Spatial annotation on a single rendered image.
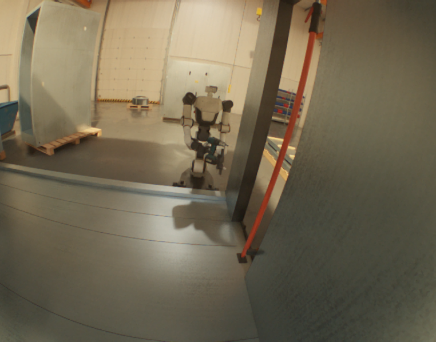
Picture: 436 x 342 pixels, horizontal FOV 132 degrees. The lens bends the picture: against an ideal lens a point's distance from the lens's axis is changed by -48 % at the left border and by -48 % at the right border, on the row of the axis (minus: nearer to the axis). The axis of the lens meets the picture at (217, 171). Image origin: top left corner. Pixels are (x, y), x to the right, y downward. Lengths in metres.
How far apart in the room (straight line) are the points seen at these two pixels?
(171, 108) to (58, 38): 4.33
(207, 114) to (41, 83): 3.37
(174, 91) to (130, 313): 6.24
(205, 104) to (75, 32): 3.60
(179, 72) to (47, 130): 4.38
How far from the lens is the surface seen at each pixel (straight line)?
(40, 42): 4.30
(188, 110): 1.97
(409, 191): 0.45
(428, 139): 0.44
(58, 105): 4.49
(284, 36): 1.35
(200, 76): 6.53
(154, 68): 11.16
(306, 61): 0.92
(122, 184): 1.91
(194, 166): 2.09
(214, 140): 1.61
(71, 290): 1.26
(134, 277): 1.20
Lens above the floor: 1.40
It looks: 25 degrees down
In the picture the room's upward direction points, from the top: 11 degrees clockwise
